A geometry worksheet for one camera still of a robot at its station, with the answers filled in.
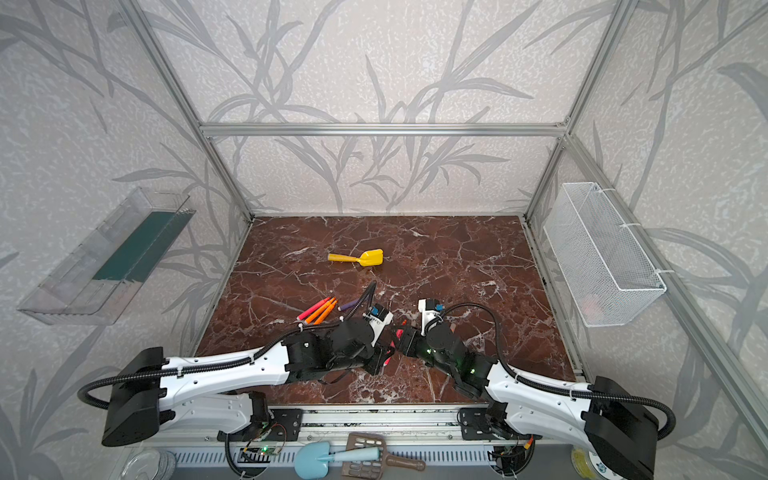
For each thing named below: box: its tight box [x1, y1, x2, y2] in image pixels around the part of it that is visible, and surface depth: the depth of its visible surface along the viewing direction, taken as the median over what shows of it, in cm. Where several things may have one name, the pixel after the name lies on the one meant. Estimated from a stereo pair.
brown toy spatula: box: [342, 432, 426, 480], surface depth 70 cm
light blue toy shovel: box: [294, 441, 381, 479], surface depth 70 cm
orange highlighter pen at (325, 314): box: [313, 300, 338, 325], surface depth 95 cm
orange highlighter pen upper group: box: [304, 297, 337, 324], surface depth 96 cm
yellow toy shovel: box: [327, 249, 384, 267], surface depth 110 cm
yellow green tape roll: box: [570, 448, 602, 480], surface depth 66 cm
